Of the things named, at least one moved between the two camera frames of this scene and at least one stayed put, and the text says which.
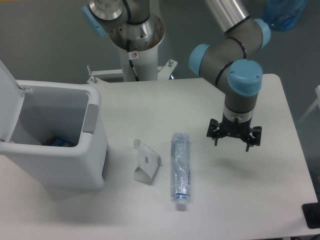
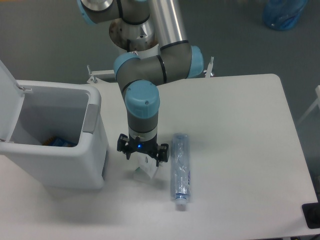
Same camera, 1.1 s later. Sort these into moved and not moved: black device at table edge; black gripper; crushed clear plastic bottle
Moved: black gripper
Not moved: black device at table edge; crushed clear plastic bottle
